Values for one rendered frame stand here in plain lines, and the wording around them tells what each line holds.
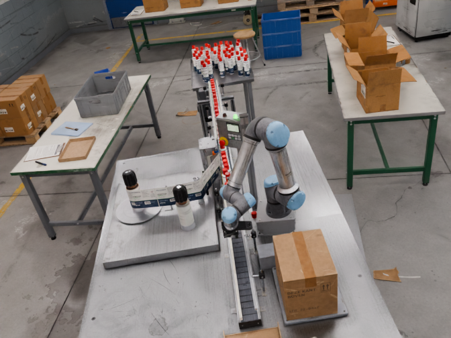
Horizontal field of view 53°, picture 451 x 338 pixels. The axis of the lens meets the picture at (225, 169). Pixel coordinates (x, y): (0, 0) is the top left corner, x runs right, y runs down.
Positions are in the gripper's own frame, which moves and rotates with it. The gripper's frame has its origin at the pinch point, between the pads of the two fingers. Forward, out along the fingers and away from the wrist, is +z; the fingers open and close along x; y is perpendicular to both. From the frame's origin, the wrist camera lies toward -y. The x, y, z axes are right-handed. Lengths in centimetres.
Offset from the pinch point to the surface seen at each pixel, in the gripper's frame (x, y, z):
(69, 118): -186, 147, 123
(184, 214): -17.7, 28.7, 2.2
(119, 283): 16, 69, 3
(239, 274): 24.1, 1.8, -7.6
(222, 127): -57, -2, -24
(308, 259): 30, -30, -39
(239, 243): 4.3, -0.7, 3.8
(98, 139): -139, 109, 95
